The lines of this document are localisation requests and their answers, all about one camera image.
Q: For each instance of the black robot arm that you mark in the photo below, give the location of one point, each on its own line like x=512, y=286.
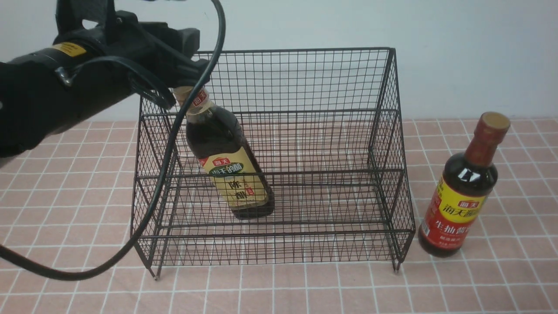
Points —
x=100, y=57

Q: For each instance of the black wire mesh rack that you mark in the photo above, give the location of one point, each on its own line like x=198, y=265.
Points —
x=325, y=125

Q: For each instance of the vinegar bottle with gold cap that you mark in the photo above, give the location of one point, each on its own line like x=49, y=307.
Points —
x=216, y=138

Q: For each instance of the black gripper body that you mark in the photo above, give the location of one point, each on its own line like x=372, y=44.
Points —
x=103, y=31

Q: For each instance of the soy sauce bottle red label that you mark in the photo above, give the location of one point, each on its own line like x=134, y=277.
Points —
x=463, y=188

